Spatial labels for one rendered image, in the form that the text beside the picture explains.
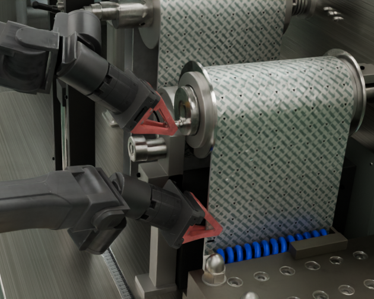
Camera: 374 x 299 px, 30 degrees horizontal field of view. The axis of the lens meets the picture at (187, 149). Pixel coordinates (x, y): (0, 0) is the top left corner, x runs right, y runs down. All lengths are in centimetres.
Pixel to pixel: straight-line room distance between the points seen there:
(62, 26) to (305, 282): 52
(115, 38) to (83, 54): 79
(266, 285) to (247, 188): 15
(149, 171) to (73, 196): 24
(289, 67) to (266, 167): 16
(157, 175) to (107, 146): 62
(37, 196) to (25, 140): 89
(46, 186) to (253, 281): 36
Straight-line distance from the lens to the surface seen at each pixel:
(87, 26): 100
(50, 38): 94
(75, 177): 93
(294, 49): 143
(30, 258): 132
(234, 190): 107
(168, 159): 108
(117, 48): 173
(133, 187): 98
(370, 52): 122
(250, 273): 108
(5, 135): 177
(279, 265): 110
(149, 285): 123
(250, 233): 113
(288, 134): 107
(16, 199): 84
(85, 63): 94
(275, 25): 127
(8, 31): 95
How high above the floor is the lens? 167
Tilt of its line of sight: 27 degrees down
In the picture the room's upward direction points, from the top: 3 degrees clockwise
